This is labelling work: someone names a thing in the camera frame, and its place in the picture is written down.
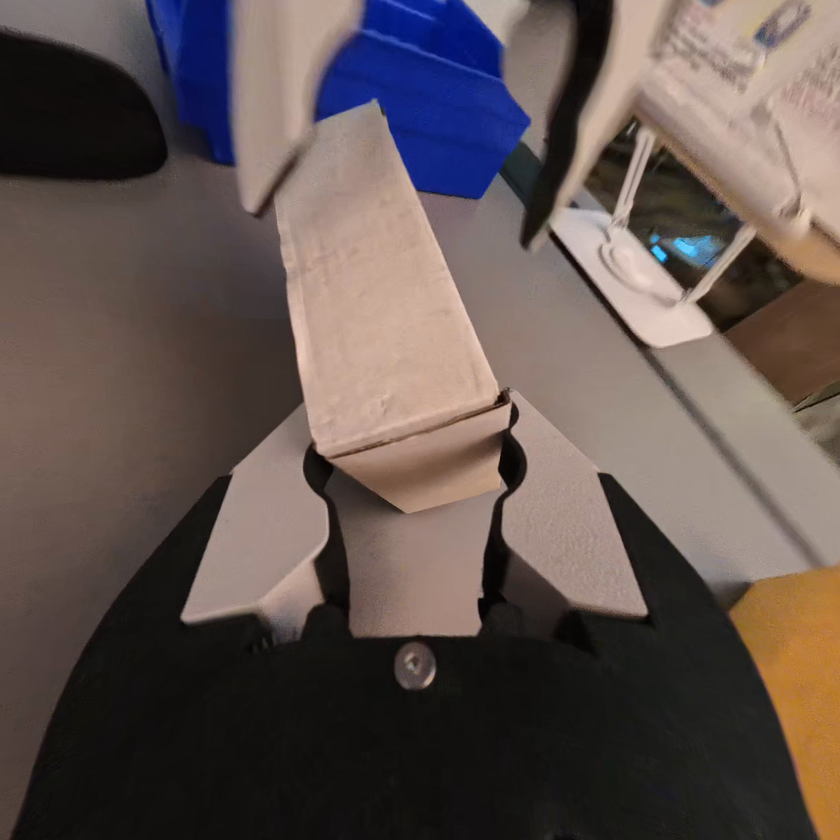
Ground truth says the blue plastic storage bin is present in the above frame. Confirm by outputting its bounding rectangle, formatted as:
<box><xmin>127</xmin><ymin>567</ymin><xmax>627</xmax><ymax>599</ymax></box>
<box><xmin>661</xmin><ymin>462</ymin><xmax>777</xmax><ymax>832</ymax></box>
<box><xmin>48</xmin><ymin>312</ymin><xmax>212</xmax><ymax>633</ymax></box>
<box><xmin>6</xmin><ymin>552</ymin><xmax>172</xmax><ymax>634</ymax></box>
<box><xmin>146</xmin><ymin>0</ymin><xmax>531</xmax><ymax>199</ymax></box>

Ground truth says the brown wooden panel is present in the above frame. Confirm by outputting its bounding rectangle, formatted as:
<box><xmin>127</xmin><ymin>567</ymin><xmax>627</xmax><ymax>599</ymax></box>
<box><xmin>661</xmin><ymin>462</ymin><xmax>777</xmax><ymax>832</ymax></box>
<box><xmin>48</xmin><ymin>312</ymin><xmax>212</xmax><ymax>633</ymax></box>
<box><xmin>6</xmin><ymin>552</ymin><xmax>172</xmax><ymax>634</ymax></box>
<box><xmin>725</xmin><ymin>282</ymin><xmax>840</xmax><ymax>404</ymax></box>

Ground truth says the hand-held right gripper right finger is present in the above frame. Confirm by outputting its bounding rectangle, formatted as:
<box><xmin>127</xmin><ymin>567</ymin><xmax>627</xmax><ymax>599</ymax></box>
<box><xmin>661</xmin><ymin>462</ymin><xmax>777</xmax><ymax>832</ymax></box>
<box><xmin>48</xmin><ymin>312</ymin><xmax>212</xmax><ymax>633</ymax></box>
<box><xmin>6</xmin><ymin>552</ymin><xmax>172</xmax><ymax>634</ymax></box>
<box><xmin>481</xmin><ymin>388</ymin><xmax>651</xmax><ymax>624</ymax></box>

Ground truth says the black rounded pad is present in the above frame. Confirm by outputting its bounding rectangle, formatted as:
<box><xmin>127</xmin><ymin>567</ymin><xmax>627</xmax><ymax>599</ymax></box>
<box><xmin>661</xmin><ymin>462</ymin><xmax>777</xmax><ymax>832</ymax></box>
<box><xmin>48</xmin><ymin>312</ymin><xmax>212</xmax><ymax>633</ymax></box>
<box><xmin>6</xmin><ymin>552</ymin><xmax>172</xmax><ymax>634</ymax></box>
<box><xmin>0</xmin><ymin>29</ymin><xmax>168</xmax><ymax>181</ymax></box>

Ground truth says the yellow cushion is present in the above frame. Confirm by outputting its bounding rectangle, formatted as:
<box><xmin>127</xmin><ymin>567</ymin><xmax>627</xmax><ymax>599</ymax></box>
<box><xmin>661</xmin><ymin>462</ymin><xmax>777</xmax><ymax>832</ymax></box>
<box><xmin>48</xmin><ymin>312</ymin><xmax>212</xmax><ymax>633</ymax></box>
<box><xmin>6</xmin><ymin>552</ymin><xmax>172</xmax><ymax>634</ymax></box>
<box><xmin>728</xmin><ymin>567</ymin><xmax>840</xmax><ymax>840</ymax></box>

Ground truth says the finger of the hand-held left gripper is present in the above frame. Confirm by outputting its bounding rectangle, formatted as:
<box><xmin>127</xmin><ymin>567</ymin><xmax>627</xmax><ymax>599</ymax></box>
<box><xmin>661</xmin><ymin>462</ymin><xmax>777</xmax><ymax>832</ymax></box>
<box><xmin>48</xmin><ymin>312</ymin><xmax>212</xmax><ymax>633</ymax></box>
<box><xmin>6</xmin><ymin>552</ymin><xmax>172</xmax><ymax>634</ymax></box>
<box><xmin>233</xmin><ymin>0</ymin><xmax>365</xmax><ymax>216</ymax></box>
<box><xmin>521</xmin><ymin>0</ymin><xmax>664</xmax><ymax>252</ymax></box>

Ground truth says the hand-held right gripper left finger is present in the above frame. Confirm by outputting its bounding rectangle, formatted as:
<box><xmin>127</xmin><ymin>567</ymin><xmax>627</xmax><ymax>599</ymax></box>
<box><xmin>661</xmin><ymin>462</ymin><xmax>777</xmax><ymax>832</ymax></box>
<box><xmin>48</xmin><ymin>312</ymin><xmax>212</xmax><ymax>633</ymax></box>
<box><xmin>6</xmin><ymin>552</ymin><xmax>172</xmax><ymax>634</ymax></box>
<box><xmin>180</xmin><ymin>403</ymin><xmax>352</xmax><ymax>642</ymax></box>

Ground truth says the white wire display stand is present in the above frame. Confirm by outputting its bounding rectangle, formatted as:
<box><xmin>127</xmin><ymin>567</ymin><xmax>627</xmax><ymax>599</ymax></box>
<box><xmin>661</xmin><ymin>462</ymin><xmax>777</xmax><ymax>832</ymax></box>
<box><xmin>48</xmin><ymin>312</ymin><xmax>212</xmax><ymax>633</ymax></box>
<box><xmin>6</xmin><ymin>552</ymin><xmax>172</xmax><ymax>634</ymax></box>
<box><xmin>550</xmin><ymin>125</ymin><xmax>759</xmax><ymax>349</ymax></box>

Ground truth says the white cardboard box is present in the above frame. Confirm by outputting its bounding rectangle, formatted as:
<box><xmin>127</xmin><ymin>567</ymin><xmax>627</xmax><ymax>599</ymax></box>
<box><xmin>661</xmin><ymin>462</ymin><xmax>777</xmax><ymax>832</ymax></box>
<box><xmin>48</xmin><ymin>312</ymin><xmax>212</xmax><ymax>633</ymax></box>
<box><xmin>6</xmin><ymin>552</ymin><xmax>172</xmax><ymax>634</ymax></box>
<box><xmin>274</xmin><ymin>98</ymin><xmax>513</xmax><ymax>514</ymax></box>

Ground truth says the printed sign on wooden board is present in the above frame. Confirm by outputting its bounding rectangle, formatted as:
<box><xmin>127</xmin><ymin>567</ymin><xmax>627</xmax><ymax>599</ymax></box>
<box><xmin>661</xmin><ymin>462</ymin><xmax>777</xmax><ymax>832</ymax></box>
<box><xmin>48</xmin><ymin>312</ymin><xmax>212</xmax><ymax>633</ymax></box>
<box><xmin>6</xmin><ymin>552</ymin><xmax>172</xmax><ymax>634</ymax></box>
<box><xmin>633</xmin><ymin>0</ymin><xmax>840</xmax><ymax>286</ymax></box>

